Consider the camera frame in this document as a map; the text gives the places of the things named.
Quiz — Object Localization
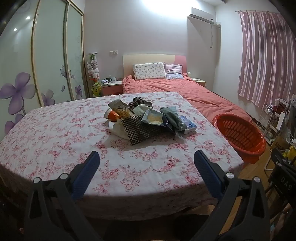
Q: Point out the pink floral tablecloth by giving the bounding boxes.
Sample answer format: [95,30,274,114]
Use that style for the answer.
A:
[0,91,244,220]

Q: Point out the grey green cloth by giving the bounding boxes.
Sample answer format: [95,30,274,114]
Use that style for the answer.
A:
[159,107,187,136]

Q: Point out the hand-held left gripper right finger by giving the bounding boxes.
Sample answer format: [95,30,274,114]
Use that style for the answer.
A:
[192,149,271,241]

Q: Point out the white air conditioner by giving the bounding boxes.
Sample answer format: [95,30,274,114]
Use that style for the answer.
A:
[188,7,217,25]

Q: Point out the blue tissue packet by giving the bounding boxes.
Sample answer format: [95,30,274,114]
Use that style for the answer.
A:
[178,115,198,135]

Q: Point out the white nightstand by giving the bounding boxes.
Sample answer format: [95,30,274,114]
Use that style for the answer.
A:
[191,78,207,89]

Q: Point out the yellow green plush toy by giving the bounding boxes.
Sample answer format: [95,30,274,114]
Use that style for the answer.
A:
[92,81,103,98]

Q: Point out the curtain rod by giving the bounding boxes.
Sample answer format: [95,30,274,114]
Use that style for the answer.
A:
[234,9,279,14]

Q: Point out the bed with red duvet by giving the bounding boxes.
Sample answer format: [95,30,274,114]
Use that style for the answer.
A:
[122,74,255,124]

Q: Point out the orange and white round container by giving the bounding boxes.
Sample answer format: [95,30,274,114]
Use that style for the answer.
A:
[105,109,122,122]

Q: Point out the black floral fabric scrunchie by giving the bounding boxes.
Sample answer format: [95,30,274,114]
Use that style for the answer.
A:
[128,96,153,110]

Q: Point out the black dotted bag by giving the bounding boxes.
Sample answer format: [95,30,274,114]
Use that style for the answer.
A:
[121,114,164,146]

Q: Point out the beige snack bag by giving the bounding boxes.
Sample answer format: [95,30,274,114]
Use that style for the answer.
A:
[108,99,135,119]

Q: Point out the cardboard box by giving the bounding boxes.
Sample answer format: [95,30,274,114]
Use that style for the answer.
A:
[269,134,290,151]

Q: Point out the white floral pillow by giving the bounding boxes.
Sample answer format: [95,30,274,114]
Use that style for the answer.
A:
[133,62,167,81]

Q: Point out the white air conditioner pipe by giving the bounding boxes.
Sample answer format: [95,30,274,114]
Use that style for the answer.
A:
[209,23,221,49]

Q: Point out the pink striped curtain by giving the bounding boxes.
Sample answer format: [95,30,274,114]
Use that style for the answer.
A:
[238,10,296,110]

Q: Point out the floral sliding door wardrobe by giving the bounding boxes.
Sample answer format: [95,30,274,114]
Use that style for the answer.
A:
[0,0,90,137]

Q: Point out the white wire rack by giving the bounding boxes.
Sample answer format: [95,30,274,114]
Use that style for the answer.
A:
[255,98,290,143]

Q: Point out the white plastic bag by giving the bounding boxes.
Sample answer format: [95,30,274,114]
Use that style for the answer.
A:
[108,120,130,140]

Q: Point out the pink striped pillow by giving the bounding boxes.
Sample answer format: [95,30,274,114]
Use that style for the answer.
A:
[164,62,184,80]

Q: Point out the hanging white pink plush toys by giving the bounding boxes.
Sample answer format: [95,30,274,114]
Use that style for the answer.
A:
[87,54,100,82]

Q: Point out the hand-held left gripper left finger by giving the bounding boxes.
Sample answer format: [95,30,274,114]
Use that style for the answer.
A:
[23,151,101,241]

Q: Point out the pink nightstand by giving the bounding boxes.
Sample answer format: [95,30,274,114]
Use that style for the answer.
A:
[101,81,123,96]

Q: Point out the silver blue snack packet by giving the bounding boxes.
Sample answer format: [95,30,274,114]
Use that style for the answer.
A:
[141,109,171,128]

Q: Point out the light green cloth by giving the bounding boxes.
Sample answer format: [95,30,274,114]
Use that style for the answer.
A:
[134,105,151,116]

